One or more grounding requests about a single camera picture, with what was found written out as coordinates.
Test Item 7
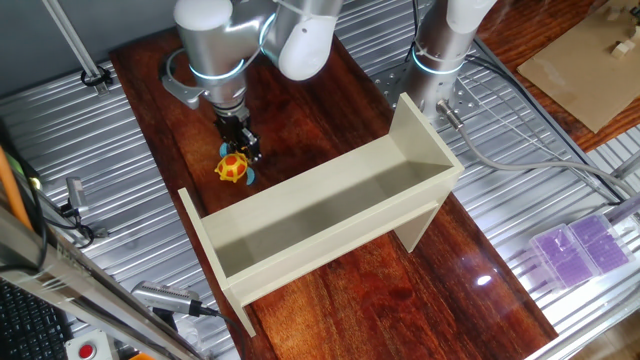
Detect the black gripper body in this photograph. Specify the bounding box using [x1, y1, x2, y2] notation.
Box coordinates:
[213, 110, 255, 147]

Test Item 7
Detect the yellow orange turtle toy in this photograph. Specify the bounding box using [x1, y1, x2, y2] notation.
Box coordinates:
[213, 142, 257, 187]

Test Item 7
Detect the beige shelf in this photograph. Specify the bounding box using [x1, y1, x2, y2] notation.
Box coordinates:
[177, 92, 465, 338]

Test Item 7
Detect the red-brown wooden board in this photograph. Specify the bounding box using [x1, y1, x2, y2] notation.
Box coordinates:
[108, 27, 559, 360]
[477, 0, 640, 154]

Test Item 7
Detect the black pole clamp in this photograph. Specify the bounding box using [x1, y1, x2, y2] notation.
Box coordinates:
[80, 65, 114, 89]

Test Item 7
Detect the thin aluminium pole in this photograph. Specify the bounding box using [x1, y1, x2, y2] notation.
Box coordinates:
[42, 0, 110, 96]

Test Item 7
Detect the black metal clamp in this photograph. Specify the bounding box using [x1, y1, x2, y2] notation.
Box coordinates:
[151, 307, 180, 332]

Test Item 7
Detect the orange tube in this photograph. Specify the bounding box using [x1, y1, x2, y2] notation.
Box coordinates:
[0, 147, 34, 232]

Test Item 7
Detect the grey box with red button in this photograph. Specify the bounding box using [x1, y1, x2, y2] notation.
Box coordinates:
[64, 329, 120, 360]

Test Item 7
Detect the black keyboard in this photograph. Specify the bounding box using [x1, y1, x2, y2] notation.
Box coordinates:
[0, 279, 74, 360]

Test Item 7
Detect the brown cardboard sheet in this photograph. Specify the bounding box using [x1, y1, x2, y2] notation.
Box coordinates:
[517, 0, 640, 134]

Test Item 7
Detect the clear box with purple contents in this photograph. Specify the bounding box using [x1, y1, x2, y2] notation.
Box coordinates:
[569, 213, 635, 275]
[529, 223, 599, 292]

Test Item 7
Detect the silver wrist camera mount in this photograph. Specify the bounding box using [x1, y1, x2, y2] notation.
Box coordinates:
[159, 47, 207, 111]

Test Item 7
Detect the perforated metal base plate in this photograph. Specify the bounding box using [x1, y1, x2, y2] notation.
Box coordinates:
[372, 59, 481, 132]

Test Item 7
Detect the small grey camera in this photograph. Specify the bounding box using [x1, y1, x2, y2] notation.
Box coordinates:
[65, 177, 90, 217]

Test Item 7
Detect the silver finned camera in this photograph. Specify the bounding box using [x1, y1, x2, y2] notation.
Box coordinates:
[130, 280, 204, 317]

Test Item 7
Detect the black camera cable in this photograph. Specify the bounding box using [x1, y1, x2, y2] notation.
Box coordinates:
[199, 304, 249, 360]

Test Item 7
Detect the aluminium frame beam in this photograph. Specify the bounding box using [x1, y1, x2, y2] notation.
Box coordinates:
[0, 204, 201, 360]

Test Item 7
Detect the grey cable with metal connector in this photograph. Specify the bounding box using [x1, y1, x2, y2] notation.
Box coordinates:
[435, 98, 637, 197]

